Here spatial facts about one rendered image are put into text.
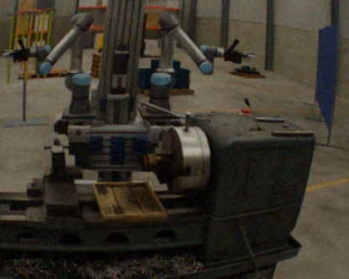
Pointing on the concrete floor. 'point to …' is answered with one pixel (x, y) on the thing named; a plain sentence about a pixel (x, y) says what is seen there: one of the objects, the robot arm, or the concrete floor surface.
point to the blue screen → (327, 76)
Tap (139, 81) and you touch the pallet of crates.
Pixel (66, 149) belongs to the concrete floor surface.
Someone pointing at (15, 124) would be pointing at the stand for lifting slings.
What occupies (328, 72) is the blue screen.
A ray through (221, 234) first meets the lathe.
